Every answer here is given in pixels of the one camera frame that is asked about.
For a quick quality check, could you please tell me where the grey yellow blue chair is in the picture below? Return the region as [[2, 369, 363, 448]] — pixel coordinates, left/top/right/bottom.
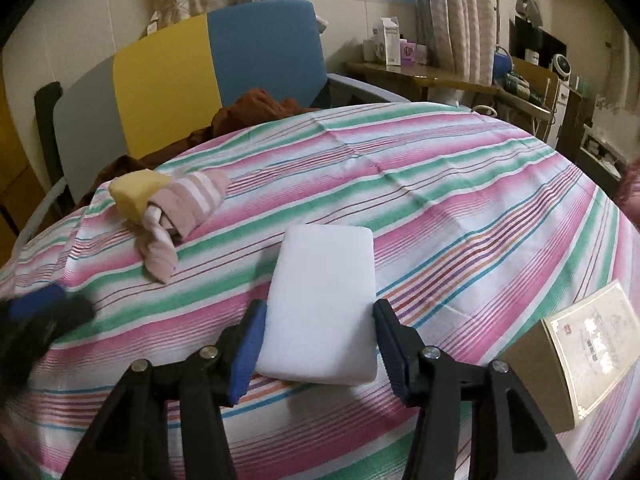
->
[[10, 0, 416, 256]]

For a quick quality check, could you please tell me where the reddish brown fuzzy object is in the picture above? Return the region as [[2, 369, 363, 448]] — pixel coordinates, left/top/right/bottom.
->
[[615, 160, 640, 231]]

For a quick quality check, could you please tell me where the white sponge block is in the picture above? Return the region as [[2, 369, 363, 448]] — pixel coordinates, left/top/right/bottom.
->
[[255, 223, 379, 387]]

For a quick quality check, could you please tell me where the striped pink green tablecloth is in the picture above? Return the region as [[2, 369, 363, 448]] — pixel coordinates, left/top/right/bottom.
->
[[0, 101, 640, 480]]

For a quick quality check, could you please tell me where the white carton box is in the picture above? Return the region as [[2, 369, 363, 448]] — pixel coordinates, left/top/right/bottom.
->
[[372, 17, 401, 66]]

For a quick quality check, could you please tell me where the pink striped sock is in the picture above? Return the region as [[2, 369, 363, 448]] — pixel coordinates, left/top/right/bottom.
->
[[140, 169, 232, 283]]

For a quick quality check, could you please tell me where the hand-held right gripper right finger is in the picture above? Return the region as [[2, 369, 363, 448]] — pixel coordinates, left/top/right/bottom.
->
[[372, 299, 581, 480]]

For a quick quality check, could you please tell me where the wooden desk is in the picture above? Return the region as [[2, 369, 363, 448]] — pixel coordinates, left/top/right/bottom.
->
[[345, 60, 561, 146]]

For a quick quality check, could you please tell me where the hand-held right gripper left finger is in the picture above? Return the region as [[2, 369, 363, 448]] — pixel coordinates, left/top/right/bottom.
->
[[60, 299, 268, 480]]

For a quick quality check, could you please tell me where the blue bag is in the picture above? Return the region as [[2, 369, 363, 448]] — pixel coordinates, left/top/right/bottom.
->
[[492, 45, 516, 83]]

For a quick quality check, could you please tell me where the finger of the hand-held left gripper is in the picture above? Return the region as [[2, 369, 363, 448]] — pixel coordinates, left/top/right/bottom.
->
[[0, 284, 96, 341]]

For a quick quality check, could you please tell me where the yellow sponge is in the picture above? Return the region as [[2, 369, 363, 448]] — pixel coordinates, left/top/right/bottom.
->
[[108, 170, 173, 223]]

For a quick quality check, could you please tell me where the white desk fan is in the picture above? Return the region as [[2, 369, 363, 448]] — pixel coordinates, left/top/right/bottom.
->
[[550, 52, 572, 106]]

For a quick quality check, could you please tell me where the brown box with white label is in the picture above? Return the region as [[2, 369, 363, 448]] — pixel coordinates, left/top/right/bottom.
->
[[500, 280, 640, 433]]

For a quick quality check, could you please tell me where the brown cloth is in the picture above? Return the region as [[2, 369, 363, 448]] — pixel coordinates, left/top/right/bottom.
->
[[75, 88, 311, 211]]

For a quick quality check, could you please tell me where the wooden wardrobe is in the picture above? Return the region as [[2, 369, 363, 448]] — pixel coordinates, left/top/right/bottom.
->
[[0, 77, 51, 256]]

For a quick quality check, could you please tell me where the black monitor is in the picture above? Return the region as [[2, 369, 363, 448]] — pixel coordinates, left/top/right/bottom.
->
[[510, 15, 568, 68]]

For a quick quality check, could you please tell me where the pink box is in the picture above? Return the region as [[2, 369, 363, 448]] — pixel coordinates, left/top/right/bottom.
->
[[399, 40, 428, 67]]

